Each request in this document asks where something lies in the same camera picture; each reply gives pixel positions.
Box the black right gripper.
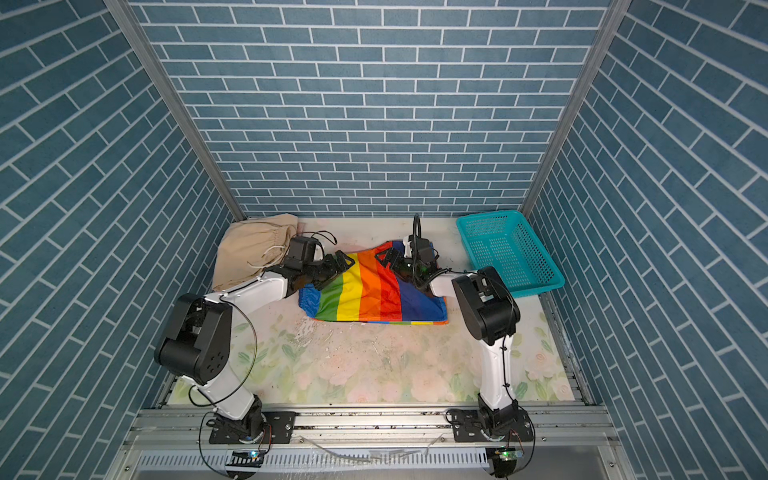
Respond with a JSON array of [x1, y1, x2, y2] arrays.
[[376, 247, 422, 282]]

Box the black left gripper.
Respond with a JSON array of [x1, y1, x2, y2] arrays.
[[300, 248, 354, 289]]

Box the red shorts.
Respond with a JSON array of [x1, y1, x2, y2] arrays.
[[298, 240, 448, 325]]

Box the beige shorts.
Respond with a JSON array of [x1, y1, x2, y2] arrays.
[[212, 214, 298, 291]]

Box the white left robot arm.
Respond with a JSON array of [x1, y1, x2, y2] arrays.
[[155, 251, 356, 421]]

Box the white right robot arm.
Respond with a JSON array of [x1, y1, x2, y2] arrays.
[[375, 248, 522, 429]]

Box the teal plastic laundry basket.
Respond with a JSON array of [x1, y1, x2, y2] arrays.
[[456, 211, 565, 298]]

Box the left controller board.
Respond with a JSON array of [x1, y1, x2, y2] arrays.
[[225, 450, 264, 480]]

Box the controller board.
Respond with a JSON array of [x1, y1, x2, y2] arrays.
[[225, 450, 264, 480], [485, 447, 523, 479]]

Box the right controller board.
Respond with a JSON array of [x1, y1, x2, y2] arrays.
[[485, 447, 523, 479]]

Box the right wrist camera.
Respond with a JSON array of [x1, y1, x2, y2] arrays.
[[403, 234, 436, 263]]

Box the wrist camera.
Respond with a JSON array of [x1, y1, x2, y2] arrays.
[[282, 236, 324, 271], [403, 234, 436, 263]]

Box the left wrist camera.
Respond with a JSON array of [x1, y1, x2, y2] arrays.
[[282, 236, 324, 271]]

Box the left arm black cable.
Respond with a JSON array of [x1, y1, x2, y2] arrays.
[[187, 296, 259, 409]]

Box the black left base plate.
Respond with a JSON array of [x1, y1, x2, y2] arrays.
[[205, 410, 297, 445]]

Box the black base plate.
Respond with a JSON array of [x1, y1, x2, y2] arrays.
[[444, 408, 535, 443], [205, 410, 297, 445]]

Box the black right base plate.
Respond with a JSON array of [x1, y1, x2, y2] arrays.
[[444, 408, 535, 443]]

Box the aluminium front rail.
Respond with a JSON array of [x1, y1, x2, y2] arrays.
[[108, 402, 633, 479]]

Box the aluminium left corner post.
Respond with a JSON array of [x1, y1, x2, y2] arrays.
[[104, 0, 247, 221]]

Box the aluminium corner post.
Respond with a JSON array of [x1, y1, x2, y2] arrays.
[[520, 0, 631, 219], [104, 0, 247, 221]]

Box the aluminium right corner post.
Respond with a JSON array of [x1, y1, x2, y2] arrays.
[[520, 0, 631, 219]]

